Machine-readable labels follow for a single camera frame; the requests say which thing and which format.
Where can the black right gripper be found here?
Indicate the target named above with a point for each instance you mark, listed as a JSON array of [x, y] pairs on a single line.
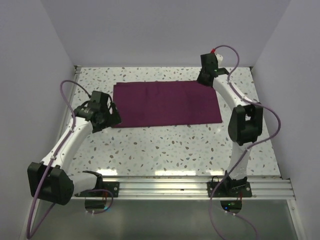
[[200, 79]]

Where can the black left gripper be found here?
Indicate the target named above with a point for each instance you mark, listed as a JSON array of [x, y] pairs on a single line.
[[113, 119]]

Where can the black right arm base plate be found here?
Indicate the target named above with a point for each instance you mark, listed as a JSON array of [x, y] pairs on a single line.
[[225, 188]]

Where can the aluminium table edge rail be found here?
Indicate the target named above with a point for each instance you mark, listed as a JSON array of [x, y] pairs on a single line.
[[179, 188]]

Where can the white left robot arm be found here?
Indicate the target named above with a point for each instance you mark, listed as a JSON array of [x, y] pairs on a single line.
[[48, 179]]

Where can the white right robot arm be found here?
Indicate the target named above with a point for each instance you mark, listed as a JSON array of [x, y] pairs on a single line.
[[246, 121]]

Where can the purple surgical cloth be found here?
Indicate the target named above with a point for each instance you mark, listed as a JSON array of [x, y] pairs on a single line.
[[165, 103]]

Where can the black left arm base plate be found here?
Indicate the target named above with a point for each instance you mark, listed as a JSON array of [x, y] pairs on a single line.
[[107, 189]]

